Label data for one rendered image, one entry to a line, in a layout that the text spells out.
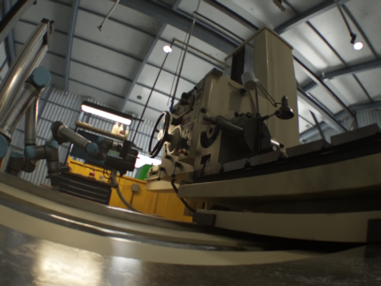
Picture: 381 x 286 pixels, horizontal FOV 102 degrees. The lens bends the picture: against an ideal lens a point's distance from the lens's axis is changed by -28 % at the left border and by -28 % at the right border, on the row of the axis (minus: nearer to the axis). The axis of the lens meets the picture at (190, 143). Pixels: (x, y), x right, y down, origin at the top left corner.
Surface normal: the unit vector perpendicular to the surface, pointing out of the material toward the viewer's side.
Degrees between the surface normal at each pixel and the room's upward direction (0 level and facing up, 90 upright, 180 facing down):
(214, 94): 90
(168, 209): 90
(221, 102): 90
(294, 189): 90
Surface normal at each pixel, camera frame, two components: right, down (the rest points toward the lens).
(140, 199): 0.47, -0.22
